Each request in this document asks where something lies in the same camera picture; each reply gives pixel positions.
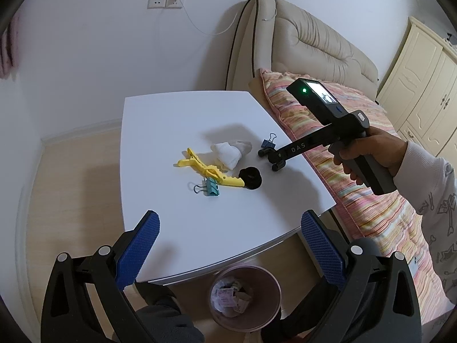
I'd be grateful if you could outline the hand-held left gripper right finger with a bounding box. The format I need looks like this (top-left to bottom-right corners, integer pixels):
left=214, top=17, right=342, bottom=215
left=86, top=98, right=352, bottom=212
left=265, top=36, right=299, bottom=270
left=301, top=210, right=422, bottom=343

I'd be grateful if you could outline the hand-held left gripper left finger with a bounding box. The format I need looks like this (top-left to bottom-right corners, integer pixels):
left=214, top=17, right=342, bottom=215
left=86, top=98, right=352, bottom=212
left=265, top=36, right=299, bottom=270
left=41, top=210, right=160, bottom=343

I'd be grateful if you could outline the blue binder clip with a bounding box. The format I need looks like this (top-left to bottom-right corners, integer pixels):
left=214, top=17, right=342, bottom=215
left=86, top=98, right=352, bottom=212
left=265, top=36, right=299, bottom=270
left=259, top=132, right=278, bottom=150

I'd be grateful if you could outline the black hair scrunchie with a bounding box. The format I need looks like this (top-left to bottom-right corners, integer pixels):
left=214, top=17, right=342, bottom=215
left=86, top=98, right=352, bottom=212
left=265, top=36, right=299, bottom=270
left=237, top=166, right=263, bottom=191

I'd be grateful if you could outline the white tissue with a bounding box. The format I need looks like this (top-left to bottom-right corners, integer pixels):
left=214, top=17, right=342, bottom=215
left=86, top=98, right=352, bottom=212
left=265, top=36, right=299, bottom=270
left=210, top=139, right=252, bottom=171

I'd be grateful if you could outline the yellow hair clip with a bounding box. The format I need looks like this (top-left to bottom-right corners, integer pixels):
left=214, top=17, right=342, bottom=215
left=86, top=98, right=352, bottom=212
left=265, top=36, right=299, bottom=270
left=174, top=147, right=246, bottom=188

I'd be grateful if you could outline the teal binder clip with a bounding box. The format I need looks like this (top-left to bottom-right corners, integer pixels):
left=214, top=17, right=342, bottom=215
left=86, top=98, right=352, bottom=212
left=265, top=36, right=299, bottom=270
left=188, top=177, right=221, bottom=197

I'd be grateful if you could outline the pink round waste bin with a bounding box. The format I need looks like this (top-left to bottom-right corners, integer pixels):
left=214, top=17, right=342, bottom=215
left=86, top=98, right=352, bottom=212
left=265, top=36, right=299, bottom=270
left=209, top=266, right=282, bottom=331

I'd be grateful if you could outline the person's right forearm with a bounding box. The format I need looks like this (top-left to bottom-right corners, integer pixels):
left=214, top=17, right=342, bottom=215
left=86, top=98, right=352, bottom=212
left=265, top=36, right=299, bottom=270
left=394, top=139, right=457, bottom=302

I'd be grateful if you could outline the person's right hand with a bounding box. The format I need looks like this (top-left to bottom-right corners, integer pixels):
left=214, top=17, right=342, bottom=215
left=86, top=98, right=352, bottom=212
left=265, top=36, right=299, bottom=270
left=333, top=128, right=408, bottom=187

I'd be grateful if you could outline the striped pink quilt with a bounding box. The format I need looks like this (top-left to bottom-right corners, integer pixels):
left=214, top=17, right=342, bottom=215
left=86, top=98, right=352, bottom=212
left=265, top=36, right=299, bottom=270
left=258, top=68, right=451, bottom=316

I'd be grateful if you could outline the beige padded headboard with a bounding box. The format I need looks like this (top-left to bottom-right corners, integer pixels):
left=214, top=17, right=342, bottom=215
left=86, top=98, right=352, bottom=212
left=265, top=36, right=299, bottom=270
left=225, top=0, right=379, bottom=105

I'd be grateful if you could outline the person's left leg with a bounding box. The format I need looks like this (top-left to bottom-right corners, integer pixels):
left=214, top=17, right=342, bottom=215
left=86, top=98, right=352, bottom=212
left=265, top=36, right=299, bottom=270
left=137, top=282, right=205, bottom=343

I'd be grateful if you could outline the cream wardrobe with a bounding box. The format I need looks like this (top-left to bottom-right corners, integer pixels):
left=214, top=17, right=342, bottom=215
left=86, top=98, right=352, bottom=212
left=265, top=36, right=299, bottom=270
left=376, top=16, right=457, bottom=162

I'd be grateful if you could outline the pink curtain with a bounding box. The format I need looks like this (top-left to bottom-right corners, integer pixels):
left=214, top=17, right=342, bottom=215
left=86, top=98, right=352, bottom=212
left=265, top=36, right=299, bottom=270
left=0, top=14, right=19, bottom=79

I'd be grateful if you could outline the white charger cable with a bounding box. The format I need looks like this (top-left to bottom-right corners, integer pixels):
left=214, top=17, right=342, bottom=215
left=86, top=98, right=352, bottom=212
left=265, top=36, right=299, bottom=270
left=177, top=0, right=244, bottom=37

